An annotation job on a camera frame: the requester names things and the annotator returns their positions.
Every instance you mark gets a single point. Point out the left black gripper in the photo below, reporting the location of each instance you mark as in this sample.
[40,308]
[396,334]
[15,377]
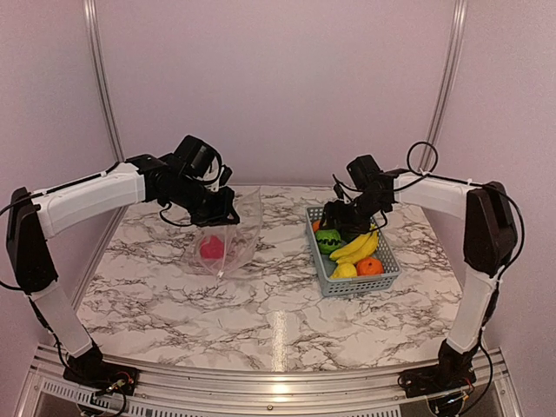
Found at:
[220,215]

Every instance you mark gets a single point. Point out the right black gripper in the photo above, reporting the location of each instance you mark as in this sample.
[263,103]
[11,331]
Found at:
[329,212]

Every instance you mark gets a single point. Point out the green toy watermelon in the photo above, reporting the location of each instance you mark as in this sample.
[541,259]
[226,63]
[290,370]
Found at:
[328,240]

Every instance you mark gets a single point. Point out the clear zip top bag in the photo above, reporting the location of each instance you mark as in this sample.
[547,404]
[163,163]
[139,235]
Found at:
[240,240]

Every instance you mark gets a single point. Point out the red toy apple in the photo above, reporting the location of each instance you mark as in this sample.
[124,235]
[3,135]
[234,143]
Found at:
[211,248]

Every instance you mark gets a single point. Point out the yellow toy lemon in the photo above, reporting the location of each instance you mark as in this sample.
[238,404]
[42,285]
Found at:
[344,271]

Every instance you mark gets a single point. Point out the orange toy orange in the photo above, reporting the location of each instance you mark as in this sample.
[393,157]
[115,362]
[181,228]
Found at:
[370,266]

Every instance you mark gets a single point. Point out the grey plastic basket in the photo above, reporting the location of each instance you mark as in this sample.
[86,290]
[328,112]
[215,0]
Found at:
[360,284]

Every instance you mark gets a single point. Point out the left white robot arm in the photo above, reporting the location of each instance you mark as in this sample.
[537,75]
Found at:
[36,217]

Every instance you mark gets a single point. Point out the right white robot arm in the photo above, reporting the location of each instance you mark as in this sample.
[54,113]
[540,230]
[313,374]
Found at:
[493,235]

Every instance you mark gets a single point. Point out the dark green toy avocado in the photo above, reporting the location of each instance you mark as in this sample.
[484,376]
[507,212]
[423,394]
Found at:
[349,234]

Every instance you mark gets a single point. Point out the yellow toy banana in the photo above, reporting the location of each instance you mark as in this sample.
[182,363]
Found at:
[361,247]

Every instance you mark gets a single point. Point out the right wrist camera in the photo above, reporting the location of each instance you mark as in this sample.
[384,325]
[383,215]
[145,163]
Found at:
[339,190]

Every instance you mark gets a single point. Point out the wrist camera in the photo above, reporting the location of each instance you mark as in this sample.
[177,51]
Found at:
[224,176]
[339,190]

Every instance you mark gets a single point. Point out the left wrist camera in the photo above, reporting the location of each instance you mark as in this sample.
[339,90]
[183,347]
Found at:
[224,176]

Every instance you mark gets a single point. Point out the front aluminium rail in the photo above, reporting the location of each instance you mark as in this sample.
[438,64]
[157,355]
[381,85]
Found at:
[164,390]

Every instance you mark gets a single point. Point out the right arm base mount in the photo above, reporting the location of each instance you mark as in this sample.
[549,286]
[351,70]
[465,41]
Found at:
[430,380]

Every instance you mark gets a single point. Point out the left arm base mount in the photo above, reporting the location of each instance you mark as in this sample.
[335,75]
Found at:
[106,376]

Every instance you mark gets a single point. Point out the right aluminium frame post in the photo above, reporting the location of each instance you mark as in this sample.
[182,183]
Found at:
[449,73]

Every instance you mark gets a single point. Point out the aluminium frame post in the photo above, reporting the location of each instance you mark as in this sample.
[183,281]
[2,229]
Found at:
[102,84]
[449,73]

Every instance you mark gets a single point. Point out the left aluminium frame post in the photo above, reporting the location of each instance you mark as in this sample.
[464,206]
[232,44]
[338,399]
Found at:
[102,84]

